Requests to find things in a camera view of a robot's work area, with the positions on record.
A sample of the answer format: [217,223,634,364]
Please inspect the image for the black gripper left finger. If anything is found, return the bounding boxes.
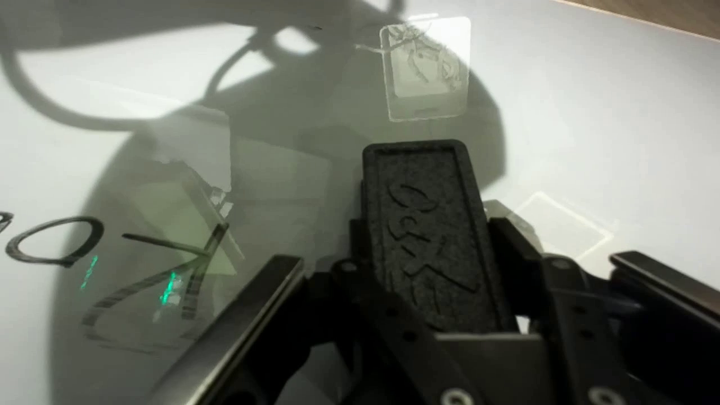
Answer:
[137,215,482,405]

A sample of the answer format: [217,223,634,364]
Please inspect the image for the dark grey board eraser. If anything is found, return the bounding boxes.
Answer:
[358,137,522,335]

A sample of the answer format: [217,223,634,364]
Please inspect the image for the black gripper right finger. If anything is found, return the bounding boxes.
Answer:
[485,199,720,405]

